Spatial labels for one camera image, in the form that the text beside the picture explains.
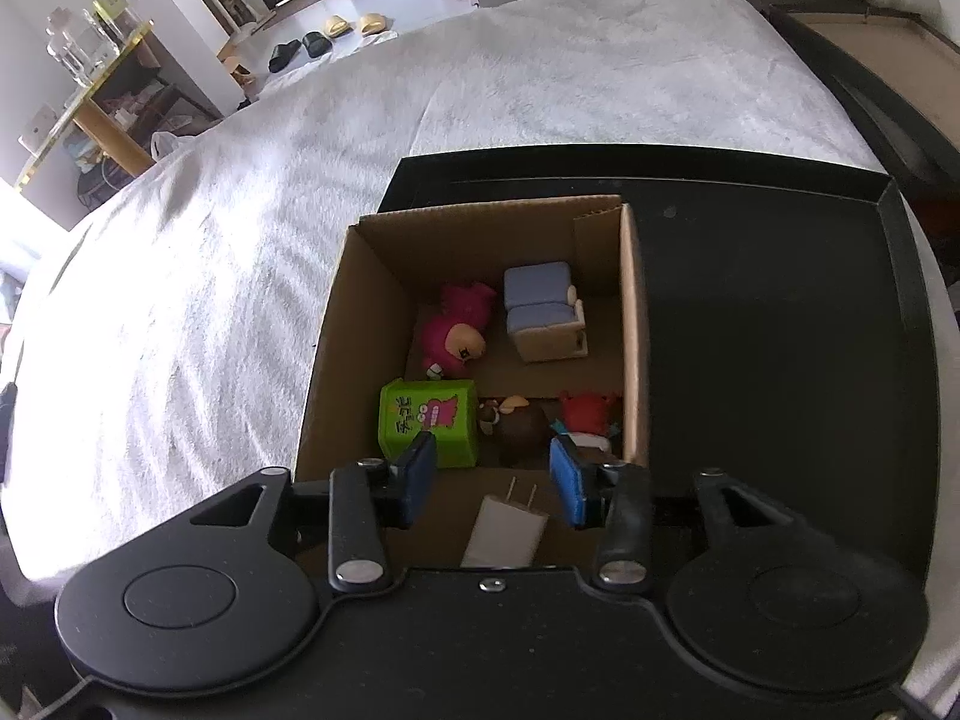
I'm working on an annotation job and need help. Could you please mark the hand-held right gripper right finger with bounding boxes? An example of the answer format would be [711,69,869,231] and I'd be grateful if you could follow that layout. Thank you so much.
[549,435,807,593]

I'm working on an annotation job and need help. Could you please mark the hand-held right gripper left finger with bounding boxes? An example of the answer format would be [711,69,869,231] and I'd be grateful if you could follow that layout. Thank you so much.
[191,431,438,592]

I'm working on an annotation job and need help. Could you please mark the red toy figure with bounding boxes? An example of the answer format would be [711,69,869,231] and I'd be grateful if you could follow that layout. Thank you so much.
[551,388,623,462]

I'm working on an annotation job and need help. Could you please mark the brown toy figure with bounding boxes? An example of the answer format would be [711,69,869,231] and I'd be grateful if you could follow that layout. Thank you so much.
[478,394,556,466]

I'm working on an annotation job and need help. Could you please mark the green toy box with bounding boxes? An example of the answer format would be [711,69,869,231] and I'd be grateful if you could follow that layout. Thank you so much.
[379,380,481,470]

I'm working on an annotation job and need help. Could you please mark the white charger plug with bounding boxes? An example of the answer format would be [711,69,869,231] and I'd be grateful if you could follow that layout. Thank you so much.
[459,476,548,569]

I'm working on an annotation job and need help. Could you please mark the brown cardboard box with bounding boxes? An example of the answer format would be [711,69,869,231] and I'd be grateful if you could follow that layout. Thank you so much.
[294,195,652,571]

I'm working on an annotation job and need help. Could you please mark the black tray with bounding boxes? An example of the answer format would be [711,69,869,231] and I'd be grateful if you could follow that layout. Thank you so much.
[375,156,942,593]

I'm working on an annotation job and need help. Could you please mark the pink plush toy figure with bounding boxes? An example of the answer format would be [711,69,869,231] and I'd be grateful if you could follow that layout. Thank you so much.
[416,281,500,380]

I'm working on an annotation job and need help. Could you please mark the grey-blue sofa toy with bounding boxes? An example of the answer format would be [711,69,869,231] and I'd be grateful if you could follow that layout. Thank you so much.
[502,261,592,365]

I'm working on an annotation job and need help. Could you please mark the white blanket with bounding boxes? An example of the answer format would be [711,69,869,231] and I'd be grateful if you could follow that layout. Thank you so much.
[0,0,960,698]

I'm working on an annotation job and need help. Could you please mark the white plastic bag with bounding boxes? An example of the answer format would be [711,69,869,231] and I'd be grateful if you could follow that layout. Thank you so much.
[150,129,197,160]

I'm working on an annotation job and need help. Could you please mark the wooden glass-top shelf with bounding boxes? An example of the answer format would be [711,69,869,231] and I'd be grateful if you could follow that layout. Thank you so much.
[15,19,226,192]

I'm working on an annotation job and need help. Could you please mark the wooden bedside table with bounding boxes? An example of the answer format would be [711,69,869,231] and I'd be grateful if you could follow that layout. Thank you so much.
[765,4,960,203]

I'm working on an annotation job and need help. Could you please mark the clear glass bottle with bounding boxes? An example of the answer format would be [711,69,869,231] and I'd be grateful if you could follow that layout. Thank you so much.
[45,7,98,87]

